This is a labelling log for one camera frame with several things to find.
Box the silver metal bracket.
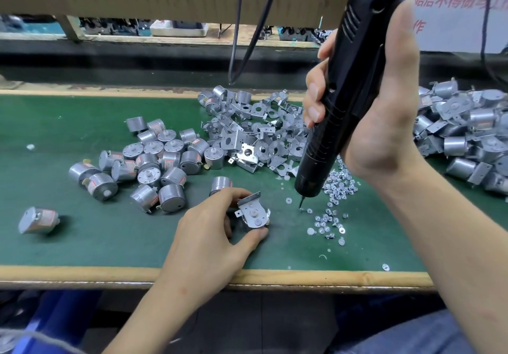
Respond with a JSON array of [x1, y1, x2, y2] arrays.
[[232, 191, 271, 227]]

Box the green bench mat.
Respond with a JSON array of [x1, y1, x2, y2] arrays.
[[0, 94, 508, 271]]

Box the black electric screwdriver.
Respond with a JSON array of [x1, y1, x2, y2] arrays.
[[295, 0, 407, 206]]

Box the white paper sign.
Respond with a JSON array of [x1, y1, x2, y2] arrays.
[[401, 0, 508, 54]]

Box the grey blue trousers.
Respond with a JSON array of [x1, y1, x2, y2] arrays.
[[333, 310, 477, 354]]

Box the black hanging cable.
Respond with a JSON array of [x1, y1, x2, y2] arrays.
[[232, 0, 283, 84], [229, 0, 244, 84]]

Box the pile of metal brackets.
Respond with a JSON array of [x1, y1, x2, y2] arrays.
[[197, 85, 314, 180]]

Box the person's right hand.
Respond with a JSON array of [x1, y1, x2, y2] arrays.
[[302, 0, 425, 180]]

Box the pile of silver motors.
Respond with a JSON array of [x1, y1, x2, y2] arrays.
[[17, 115, 235, 235]]

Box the silver round motor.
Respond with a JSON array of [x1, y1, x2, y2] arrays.
[[234, 203, 273, 230]]

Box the person's left forearm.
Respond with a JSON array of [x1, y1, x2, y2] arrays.
[[103, 278, 223, 354]]

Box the scatter of small silver screws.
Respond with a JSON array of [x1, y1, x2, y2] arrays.
[[286, 159, 392, 273]]

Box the pile of assembled motors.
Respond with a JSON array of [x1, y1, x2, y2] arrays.
[[413, 78, 508, 196]]

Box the person's right forearm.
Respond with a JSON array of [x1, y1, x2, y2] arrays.
[[373, 159, 508, 354]]

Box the person's left hand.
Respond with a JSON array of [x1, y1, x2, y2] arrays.
[[162, 187, 271, 299]]

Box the blue plastic bin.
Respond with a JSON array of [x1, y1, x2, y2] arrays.
[[12, 290, 104, 354]]

